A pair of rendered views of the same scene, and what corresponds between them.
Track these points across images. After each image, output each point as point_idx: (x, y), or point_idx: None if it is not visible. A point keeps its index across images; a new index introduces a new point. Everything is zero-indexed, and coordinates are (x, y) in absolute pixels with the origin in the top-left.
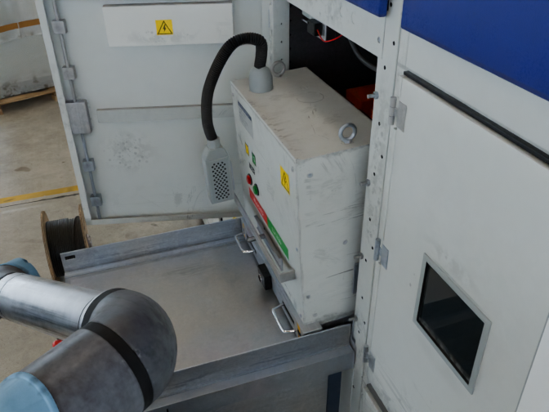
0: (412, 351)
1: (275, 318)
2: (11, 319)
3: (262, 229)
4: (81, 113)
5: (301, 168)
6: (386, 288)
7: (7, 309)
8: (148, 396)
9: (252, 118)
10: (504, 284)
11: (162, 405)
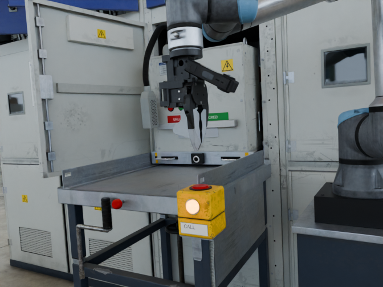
0: (325, 105)
1: (228, 159)
2: (257, 9)
3: None
4: (48, 82)
5: (243, 48)
6: (296, 92)
7: (259, 0)
8: None
9: None
10: (370, 23)
11: (233, 184)
